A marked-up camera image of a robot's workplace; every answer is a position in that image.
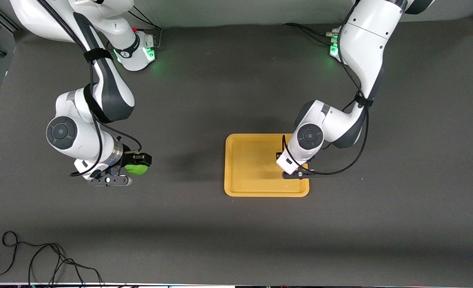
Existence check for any green apple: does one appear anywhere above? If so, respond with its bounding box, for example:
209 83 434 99
124 162 149 176

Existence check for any orange plastic tray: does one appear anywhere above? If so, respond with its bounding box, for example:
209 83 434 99
224 134 310 198

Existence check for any dark grey table mat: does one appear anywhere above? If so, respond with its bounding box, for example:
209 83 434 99
0 15 473 285

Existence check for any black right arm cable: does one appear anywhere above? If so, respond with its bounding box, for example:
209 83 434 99
36 0 143 178

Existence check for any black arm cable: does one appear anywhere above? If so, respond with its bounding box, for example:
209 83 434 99
36 0 143 178
281 0 371 177

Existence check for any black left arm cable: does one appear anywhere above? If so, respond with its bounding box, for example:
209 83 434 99
281 0 371 177

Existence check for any black right base cable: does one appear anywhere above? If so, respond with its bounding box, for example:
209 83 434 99
128 6 163 51

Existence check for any black base cable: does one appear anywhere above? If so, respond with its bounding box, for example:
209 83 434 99
283 22 339 45
128 6 163 51

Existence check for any black left base cable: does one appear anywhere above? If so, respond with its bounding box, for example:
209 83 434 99
283 22 339 45

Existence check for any loose black cable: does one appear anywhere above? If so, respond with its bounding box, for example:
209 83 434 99
0 231 104 286

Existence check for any aluminium frame rail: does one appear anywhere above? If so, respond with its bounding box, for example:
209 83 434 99
0 4 23 33

